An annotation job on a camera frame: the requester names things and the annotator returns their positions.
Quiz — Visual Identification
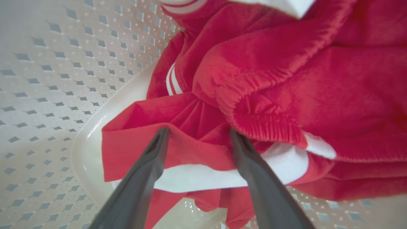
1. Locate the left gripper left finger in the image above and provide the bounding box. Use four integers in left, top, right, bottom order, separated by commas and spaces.
89, 127, 170, 229

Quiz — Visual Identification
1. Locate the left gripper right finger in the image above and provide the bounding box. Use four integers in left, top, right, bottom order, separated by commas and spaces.
230, 128, 315, 229

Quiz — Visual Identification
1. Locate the red shirt with white hem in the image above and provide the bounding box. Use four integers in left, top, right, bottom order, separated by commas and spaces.
102, 30, 310, 229

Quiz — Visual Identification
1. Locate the red fleece garment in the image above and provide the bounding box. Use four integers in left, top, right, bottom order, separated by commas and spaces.
192, 0, 407, 201

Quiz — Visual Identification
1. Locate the white garment with red stripes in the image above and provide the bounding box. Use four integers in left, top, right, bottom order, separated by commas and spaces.
159, 0, 317, 19

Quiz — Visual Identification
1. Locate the cream perforated laundry basket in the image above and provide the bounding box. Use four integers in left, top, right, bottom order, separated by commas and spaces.
0, 0, 407, 229

